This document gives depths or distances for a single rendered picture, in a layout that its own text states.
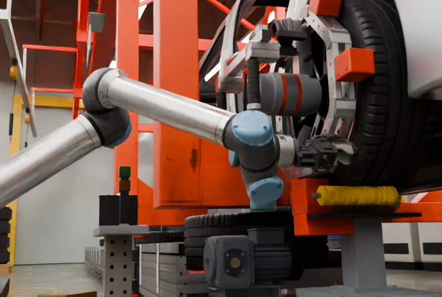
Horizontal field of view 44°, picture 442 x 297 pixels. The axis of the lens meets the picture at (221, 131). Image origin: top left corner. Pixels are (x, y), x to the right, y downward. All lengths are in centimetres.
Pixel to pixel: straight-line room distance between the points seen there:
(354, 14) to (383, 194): 54
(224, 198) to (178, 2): 81
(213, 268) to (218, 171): 41
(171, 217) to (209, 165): 194
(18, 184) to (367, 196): 100
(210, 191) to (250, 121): 88
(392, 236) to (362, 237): 600
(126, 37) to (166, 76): 213
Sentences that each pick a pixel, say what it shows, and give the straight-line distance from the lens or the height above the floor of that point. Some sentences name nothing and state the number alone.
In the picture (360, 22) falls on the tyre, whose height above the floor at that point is 99.
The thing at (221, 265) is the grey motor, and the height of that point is 31.
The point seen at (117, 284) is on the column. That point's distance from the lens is 217.
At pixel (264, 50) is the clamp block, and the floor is 92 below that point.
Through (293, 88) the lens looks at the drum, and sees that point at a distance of 173.
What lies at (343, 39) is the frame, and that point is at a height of 94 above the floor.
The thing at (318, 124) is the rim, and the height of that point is 77.
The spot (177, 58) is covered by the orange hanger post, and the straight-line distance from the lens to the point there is 219.
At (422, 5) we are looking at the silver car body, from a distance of 151.
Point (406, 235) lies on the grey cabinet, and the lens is 756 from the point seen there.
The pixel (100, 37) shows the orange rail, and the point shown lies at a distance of 715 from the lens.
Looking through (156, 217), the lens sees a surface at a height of 58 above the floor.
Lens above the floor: 38
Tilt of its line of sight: 12 degrees up
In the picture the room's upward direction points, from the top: 1 degrees counter-clockwise
